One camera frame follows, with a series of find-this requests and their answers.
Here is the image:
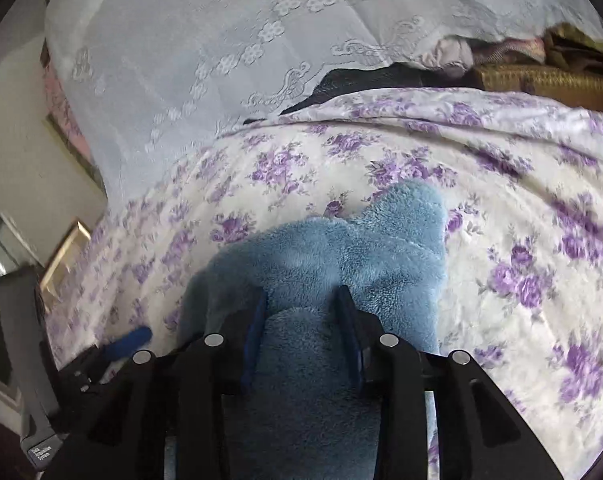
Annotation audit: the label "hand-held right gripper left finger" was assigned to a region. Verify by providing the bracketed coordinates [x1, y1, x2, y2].
[41, 287, 270, 480]

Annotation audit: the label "olive brown cloth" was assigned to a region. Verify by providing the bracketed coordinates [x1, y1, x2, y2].
[541, 22, 603, 73]

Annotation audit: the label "purple floral blanket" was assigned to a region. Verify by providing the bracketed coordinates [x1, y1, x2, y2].
[44, 87, 603, 480]

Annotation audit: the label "white lace cloth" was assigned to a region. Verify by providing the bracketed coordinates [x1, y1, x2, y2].
[44, 0, 603, 211]

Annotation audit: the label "pink folded cloth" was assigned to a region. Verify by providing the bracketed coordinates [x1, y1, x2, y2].
[421, 37, 547, 78]

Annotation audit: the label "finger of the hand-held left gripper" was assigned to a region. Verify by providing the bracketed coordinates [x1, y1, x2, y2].
[88, 327, 153, 367]

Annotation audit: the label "black cloth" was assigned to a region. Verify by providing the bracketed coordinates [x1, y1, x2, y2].
[244, 65, 477, 123]

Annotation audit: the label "blue fleece garment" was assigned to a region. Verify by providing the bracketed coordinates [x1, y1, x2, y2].
[166, 180, 449, 480]

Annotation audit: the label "pink bedding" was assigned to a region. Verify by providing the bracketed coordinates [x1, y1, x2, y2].
[41, 45, 107, 181]

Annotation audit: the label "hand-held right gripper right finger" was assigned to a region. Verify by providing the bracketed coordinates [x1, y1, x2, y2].
[334, 285, 567, 480]

